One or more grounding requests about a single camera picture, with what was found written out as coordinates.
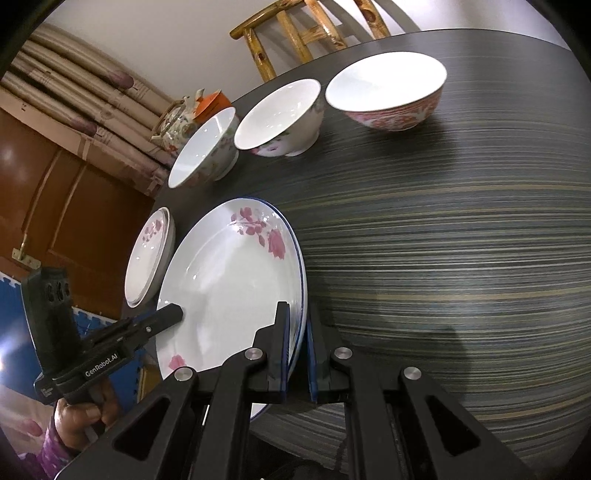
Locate brown wooden door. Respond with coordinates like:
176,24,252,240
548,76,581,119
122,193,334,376
0,108,156,320

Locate floral ceramic teapot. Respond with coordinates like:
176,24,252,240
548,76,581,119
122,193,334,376
150,89,205,155

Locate small white floral bowl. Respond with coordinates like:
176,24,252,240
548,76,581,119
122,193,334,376
167,107,241,189
234,79,324,158

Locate white ceramic plate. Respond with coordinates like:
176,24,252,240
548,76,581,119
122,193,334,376
325,52,448,133

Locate blue-rimmed white plate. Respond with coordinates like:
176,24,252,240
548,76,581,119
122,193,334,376
235,198,309,370

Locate small white floral plate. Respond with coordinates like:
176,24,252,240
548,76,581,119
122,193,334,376
124,207,172,305

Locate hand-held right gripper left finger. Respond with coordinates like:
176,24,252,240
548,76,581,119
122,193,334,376
55,301,294,480

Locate metal door latch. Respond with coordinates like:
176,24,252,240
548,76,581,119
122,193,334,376
13,236,41,269

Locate orange ceramic cup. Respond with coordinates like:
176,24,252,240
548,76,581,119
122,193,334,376
193,91,230,124

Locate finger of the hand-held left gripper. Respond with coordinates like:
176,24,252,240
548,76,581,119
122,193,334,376
126,304,184,340

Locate wooden chair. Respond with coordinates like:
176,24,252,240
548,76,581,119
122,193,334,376
230,0,391,82

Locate stack of floral plates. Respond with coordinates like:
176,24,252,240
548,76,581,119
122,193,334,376
127,210,177,309

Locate beige patterned curtain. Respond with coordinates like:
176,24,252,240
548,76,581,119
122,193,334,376
0,23,185,195

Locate person's left hand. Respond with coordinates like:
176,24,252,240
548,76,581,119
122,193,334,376
54,378,120,450

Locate large white floral plate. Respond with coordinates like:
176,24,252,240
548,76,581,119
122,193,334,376
156,198,303,422

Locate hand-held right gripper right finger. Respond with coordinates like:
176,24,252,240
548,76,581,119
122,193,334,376
305,302,539,480

